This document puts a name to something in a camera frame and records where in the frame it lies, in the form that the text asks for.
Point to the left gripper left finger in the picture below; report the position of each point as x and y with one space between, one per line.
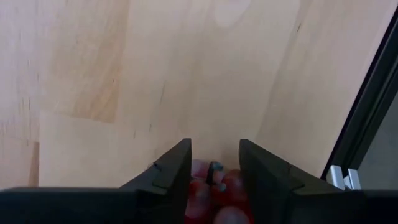
93 205

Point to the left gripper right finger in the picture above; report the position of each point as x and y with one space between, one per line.
311 205

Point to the black metal table frame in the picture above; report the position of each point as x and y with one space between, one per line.
371 102

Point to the silver metal bracket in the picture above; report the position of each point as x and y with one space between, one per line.
337 177

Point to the purple grape bunch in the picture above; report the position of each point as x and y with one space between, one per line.
230 186

